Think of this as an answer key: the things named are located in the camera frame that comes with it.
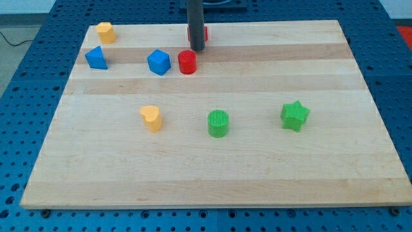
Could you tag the red cylinder block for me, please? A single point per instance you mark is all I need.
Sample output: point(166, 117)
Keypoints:
point(187, 62)

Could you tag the dark grey cylindrical robot pointer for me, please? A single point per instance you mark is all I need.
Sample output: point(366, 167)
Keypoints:
point(195, 19)

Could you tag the blue triangular prism block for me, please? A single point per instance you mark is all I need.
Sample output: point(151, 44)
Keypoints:
point(95, 59)

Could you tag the red block behind pointer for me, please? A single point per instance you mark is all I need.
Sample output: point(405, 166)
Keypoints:
point(206, 36)

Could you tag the green cylinder block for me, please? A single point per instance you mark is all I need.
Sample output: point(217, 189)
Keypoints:
point(218, 123)

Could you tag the yellow heart block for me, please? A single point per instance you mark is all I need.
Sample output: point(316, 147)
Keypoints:
point(151, 117)

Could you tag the yellow hexagon block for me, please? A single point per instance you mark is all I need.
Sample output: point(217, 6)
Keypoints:
point(106, 33)

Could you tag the blue cube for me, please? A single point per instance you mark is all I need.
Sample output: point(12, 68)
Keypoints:
point(159, 62)

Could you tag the green star block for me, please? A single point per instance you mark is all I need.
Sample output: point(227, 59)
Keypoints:
point(294, 116)

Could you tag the wooden board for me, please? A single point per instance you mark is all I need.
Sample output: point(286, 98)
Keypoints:
point(99, 154)

